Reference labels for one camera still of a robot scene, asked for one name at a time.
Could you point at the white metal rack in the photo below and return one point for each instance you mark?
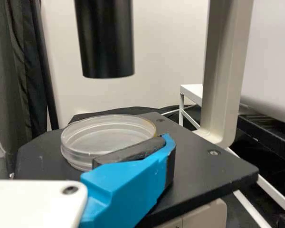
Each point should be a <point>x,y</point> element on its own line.
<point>192,89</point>

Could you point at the white box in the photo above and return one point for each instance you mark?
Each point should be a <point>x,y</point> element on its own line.
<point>270,59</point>

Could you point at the petri dish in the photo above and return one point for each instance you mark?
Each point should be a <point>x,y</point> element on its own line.
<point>104,137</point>

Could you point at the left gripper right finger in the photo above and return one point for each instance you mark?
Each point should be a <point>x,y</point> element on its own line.
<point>123,185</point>

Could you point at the cream microscope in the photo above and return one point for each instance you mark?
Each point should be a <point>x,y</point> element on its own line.
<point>204,166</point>

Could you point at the black platform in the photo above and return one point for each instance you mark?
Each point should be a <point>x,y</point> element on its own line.
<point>270,135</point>

